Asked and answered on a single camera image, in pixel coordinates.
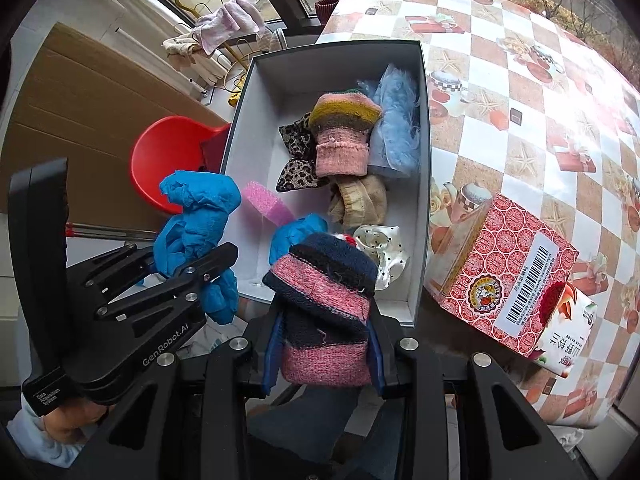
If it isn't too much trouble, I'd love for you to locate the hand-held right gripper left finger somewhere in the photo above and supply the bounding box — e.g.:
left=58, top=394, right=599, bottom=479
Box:
left=65, top=305, right=288, bottom=480

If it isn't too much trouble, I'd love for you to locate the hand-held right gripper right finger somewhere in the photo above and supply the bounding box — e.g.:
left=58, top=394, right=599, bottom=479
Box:
left=367, top=310, right=588, bottom=480

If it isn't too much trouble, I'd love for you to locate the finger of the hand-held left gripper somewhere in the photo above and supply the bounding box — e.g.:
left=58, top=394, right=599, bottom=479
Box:
left=65, top=244, right=156, bottom=291
left=95, top=242, right=239, bottom=321

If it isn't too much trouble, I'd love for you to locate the pink and navy knit sock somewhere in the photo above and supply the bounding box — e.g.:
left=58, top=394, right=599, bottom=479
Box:
left=262, top=232, right=378, bottom=387

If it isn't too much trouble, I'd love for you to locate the white polka dot scrunchie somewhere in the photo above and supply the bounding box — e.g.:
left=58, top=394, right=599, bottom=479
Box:
left=352, top=225, right=410, bottom=291

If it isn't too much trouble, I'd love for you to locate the leopard print scrunchie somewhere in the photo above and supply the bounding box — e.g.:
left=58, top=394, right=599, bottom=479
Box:
left=276, top=112, right=331, bottom=193

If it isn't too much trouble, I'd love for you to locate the beige sock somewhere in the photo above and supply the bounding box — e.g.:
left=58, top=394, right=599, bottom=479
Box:
left=327, top=175, right=388, bottom=228

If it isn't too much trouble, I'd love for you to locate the grey cardboard box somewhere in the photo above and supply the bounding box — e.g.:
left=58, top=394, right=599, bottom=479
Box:
left=220, top=40, right=432, bottom=329

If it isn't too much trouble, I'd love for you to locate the light blue fluffy cloth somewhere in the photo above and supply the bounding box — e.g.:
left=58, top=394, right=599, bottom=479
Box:
left=357, top=64, right=421, bottom=178

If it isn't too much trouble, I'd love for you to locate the person's left forearm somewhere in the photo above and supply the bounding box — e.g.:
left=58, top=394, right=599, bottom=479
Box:
left=7, top=395, right=96, bottom=468

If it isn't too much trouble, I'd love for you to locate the person's left hand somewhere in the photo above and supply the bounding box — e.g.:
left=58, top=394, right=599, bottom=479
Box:
left=44, top=399, right=110, bottom=445

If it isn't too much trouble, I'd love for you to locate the red plastic chair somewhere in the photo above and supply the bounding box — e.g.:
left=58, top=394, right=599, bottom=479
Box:
left=130, top=116, right=233, bottom=215

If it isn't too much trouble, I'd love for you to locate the pink patterned carton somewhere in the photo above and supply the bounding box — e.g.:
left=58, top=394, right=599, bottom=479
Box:
left=424, top=192, right=580, bottom=359

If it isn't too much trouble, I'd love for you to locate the brown cardboard sheet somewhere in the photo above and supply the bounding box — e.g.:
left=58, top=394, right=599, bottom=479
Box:
left=0, top=22, right=231, bottom=231

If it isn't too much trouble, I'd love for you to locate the floral tissue pack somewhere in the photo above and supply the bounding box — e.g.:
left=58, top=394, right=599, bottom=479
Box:
left=530, top=280, right=598, bottom=378

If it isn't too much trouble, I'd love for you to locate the cream cloth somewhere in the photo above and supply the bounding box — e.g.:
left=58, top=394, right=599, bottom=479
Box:
left=161, top=30, right=221, bottom=68

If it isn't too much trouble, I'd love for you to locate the pale pink towel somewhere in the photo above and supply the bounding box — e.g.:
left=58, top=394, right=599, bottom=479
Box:
left=195, top=0, right=268, bottom=56

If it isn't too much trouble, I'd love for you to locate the dark red plant pot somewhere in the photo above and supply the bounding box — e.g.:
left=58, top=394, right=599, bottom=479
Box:
left=314, top=0, right=342, bottom=25

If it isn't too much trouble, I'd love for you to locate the checkered printed tablecloth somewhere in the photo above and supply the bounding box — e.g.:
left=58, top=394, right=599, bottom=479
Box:
left=315, top=0, right=640, bottom=428

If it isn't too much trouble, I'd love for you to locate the red-handled metal pole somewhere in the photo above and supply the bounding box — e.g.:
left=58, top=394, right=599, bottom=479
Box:
left=65, top=224, right=161, bottom=242

